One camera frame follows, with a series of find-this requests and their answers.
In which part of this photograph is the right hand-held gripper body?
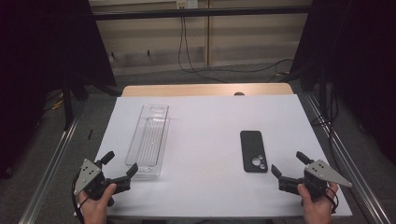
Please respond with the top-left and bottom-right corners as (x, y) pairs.
(277, 159), (353, 201)

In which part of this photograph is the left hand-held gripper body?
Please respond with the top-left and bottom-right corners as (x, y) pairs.
(74, 159), (132, 207)

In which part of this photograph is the black phone case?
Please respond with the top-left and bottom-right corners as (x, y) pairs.
(239, 130), (269, 174)

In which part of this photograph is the person's left hand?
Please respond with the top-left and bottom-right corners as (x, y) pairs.
(76, 183), (118, 224)

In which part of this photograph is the person's right hand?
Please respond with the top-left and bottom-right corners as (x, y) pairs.
(296, 182), (339, 224)

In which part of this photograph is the clear plastic tray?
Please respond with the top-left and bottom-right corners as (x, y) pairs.
(124, 104), (171, 178)

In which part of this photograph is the black metal stand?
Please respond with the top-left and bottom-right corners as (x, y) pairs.
(60, 76), (75, 131)

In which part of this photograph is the white table sheet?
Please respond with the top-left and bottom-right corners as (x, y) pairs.
(73, 94), (353, 218)

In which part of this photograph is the black curtain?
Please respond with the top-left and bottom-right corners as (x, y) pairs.
(0, 0), (118, 180)
(290, 0), (396, 166)

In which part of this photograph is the black horizontal bar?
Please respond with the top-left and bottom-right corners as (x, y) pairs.
(92, 5), (313, 21)

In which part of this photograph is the right hand-held gripper cable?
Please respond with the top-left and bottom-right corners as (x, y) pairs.
(323, 186), (339, 215)

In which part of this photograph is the hand-held gripper cable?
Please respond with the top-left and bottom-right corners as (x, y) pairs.
(71, 173), (86, 224)
(323, 186), (339, 215)

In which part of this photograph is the left hand-held gripper cable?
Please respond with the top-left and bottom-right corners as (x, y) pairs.
(71, 173), (86, 224)

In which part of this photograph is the aluminium floor rail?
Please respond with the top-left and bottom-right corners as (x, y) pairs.
(18, 113), (82, 224)
(305, 92), (385, 224)

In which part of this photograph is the black stand cable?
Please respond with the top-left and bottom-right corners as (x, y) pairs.
(310, 83), (342, 164)

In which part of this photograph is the yellow floor cable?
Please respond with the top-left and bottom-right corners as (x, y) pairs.
(45, 89), (64, 111)

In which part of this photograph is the black floor cable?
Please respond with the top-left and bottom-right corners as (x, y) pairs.
(186, 58), (294, 75)

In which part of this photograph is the black hanging wall cable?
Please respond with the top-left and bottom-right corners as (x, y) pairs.
(177, 17), (230, 84)

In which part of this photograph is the white wall outlet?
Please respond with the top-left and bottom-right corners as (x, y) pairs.
(176, 0), (200, 10)

